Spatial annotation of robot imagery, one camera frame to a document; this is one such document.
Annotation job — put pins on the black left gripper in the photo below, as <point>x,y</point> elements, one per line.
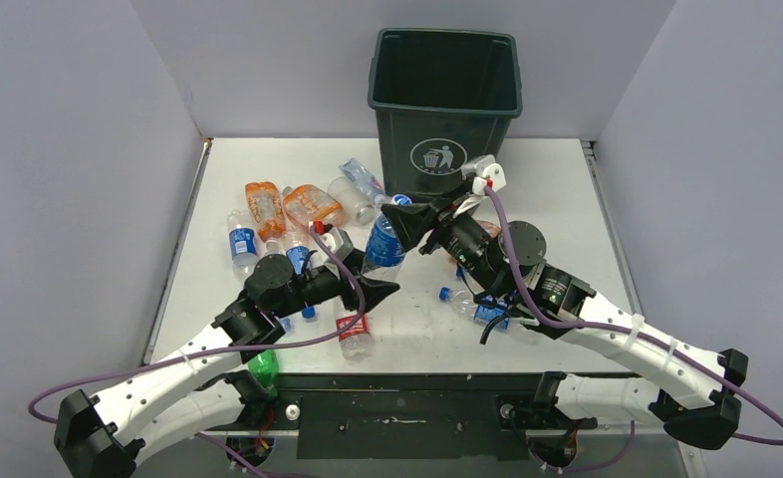
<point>372,290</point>

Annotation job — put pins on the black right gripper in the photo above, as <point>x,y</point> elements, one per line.
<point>411,221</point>

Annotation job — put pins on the blue label bottle front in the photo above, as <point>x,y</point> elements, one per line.
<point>384,254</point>

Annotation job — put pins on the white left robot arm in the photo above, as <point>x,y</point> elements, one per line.
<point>206,382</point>

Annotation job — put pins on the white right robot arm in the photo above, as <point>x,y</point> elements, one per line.
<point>693,394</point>

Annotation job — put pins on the dark green plastic trash bin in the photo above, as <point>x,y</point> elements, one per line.
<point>441,97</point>

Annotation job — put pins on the red label bottle front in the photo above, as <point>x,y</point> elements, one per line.
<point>355,338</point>

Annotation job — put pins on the crushed clear bottle white cap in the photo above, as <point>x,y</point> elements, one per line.
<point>364,180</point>

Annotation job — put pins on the crushed orange bottle right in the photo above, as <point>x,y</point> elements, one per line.
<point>490,228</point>

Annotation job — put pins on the crushed orange bottle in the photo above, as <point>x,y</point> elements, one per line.
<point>490,228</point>
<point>265,205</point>
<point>307,203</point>

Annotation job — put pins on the blue label bottle under gripper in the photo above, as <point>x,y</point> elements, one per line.
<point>297,252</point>

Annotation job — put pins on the clear bottle blue label right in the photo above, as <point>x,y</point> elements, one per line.
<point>462,302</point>

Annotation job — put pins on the light blue water bottle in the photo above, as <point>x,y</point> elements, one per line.
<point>273,247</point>

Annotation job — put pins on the crushed orange bottle middle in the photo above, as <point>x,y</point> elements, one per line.
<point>307,203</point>

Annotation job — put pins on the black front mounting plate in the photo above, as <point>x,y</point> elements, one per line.
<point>414,415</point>

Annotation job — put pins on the green plastic bottle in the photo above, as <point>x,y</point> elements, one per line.
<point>265,369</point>

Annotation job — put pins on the blue label bottle far left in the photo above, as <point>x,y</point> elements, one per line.
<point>241,237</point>

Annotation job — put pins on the crushed orange bottle far left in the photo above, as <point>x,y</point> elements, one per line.
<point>265,205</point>

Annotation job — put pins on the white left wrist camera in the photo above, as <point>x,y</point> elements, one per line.
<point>336,239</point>

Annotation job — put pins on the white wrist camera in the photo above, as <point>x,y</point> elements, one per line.
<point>336,239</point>
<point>484,172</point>

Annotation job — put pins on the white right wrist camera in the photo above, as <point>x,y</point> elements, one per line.
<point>484,172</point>

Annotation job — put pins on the aluminium rail frame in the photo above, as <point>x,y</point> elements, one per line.
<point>602,191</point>

